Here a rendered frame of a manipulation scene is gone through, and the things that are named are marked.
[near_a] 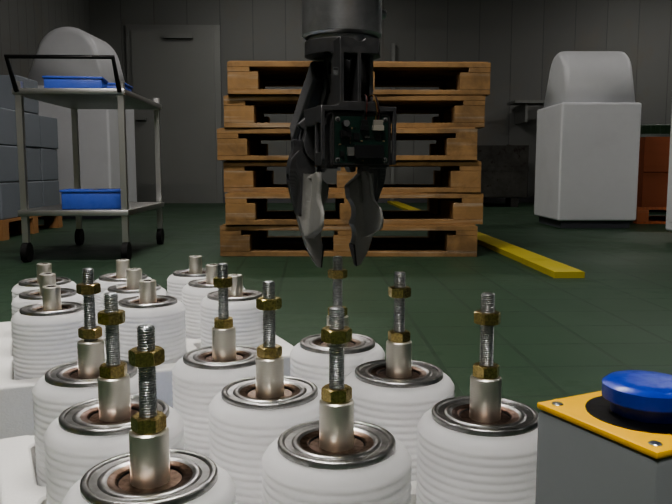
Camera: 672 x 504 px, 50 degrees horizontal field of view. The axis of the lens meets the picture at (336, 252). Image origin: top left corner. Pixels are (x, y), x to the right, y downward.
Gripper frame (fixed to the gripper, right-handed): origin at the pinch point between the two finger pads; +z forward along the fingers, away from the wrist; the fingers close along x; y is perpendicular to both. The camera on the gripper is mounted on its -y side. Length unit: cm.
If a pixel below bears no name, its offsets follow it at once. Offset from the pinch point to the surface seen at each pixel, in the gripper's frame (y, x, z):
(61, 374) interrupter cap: 4.9, -25.8, 9.0
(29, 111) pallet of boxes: -446, -74, -46
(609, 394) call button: 41.5, 0.4, 1.9
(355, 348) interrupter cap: 4.1, 0.7, 8.9
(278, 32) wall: -820, 176, -175
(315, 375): 4.1, -3.3, 11.2
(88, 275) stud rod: 5.0, -23.3, 0.6
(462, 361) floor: -73, 52, 34
